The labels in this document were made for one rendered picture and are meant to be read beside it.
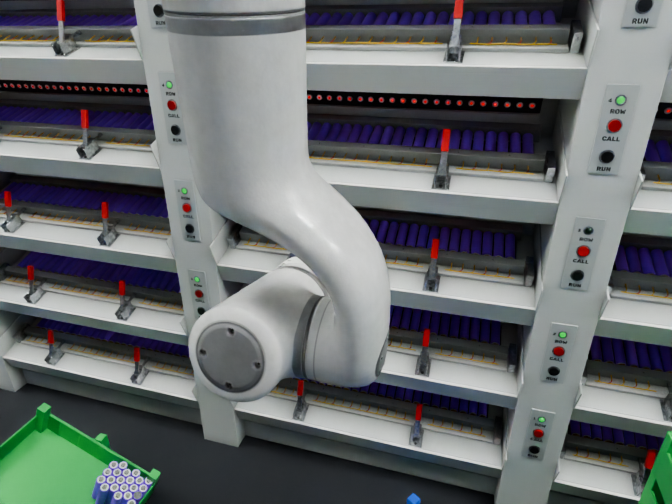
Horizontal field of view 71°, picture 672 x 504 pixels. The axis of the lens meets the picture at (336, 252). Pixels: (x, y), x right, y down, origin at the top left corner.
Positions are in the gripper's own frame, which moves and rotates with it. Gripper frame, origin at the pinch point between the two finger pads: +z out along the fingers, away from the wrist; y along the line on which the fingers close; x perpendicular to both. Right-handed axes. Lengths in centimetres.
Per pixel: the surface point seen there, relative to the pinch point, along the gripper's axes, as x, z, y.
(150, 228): -4, 25, -50
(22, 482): -54, 0, -63
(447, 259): -3.1, 24.6, 14.6
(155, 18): 35, 10, -36
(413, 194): 9.2, 15.6, 8.2
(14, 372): -52, 30, -100
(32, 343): -42, 31, -94
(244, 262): -7.8, 20.6, -24.7
